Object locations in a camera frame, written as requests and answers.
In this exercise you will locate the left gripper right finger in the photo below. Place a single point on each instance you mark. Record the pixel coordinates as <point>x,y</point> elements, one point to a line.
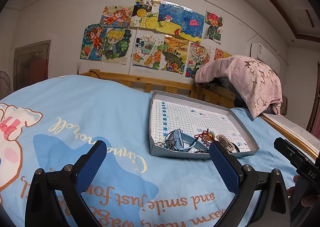
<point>272,205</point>

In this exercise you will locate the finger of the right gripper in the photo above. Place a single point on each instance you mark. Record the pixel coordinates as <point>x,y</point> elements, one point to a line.
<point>289,151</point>

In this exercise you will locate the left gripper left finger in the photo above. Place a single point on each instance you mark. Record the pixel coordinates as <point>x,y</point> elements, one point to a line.
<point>43,207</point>

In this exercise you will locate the light blue smart watch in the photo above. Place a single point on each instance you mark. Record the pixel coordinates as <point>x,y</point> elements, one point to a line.
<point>181,142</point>

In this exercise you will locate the silver ring keychain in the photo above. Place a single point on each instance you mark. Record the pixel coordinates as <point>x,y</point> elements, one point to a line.
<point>164,143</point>

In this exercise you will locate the person's right hand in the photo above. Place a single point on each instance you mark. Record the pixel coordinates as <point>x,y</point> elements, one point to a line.
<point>307,201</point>

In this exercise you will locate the white mattress edge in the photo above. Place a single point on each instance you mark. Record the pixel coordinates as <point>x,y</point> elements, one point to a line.
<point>293,133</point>

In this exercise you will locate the pink curtain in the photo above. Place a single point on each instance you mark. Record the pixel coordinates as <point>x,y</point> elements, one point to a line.
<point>316,126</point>

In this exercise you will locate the olive hanging clothes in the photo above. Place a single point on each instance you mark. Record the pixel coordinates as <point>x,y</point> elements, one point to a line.
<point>284,105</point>

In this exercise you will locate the pink floral blanket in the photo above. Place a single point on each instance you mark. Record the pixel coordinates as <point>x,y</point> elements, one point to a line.
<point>257,84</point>

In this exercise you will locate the light blue cartoon bedsheet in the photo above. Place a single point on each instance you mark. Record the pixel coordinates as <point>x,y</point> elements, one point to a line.
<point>80,151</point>

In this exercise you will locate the grey grid-lined cardboard tray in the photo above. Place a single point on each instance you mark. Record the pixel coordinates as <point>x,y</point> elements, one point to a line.
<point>198,119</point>

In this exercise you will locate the metal fan guard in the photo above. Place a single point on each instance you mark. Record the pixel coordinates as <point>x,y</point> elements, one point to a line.
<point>5,85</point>

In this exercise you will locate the orange face drawing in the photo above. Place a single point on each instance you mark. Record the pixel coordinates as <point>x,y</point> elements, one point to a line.
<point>220,54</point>

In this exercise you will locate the doodle pattern drawing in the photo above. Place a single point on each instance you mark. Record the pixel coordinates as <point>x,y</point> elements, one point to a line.
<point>198,56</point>

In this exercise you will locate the brown wooden door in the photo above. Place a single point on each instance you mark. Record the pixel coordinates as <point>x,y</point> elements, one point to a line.
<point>30,64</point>

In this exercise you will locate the red-haired character drawing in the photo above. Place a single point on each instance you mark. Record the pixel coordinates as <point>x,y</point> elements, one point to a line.
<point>214,31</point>

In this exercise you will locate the landscape turtle drawing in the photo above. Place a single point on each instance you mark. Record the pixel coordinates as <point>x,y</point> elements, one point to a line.
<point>175,53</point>

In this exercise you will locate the wooden bed headboard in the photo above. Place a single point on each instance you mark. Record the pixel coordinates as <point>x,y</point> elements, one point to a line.
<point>219,96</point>

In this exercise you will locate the mermaid drawing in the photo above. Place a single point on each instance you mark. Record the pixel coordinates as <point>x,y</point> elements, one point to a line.
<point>93,42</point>

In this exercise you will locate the blond boy drawing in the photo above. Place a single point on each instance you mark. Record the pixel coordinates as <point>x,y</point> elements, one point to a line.
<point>117,43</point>

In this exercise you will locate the blue sea jellyfish painting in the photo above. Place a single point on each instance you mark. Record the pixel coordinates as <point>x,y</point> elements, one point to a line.
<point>180,21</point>

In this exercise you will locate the fish and bowl drawing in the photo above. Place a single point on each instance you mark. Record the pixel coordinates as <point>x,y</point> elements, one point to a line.
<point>148,50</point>

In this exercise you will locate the anime girl drawing top left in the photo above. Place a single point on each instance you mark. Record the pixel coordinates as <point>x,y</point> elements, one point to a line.
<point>116,16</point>

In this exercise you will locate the yellow planet drawing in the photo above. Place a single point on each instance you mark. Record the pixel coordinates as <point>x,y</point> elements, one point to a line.
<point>145,14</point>

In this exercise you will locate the white wall air conditioner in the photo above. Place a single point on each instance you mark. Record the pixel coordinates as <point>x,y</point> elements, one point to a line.
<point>261,53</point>

